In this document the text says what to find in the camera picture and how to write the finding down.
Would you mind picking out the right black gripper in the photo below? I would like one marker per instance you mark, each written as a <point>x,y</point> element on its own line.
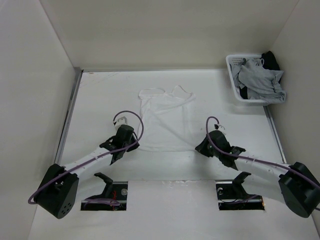
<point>202,149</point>

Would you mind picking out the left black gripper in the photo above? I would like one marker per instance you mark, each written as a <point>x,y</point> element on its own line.
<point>133,148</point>

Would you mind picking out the white plastic laundry basket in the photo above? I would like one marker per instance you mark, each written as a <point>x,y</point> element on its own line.
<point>234,59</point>

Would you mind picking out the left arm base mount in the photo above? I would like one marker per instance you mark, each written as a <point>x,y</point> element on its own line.
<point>113,197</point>

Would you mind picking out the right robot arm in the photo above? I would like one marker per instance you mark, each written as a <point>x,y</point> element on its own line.
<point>293,185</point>

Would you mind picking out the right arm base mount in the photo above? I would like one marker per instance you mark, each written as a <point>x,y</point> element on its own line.
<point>232,196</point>

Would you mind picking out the grey tank top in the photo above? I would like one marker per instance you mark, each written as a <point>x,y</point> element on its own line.
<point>256,83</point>

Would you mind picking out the black tank top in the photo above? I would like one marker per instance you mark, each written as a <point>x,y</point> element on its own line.
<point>269,61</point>

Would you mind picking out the white tank top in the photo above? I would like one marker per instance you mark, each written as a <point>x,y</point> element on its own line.
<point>167,120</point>

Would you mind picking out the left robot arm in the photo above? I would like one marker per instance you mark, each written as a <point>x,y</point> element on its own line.
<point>57,191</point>

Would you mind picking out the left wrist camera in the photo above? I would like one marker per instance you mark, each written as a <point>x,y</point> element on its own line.
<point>119,122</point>

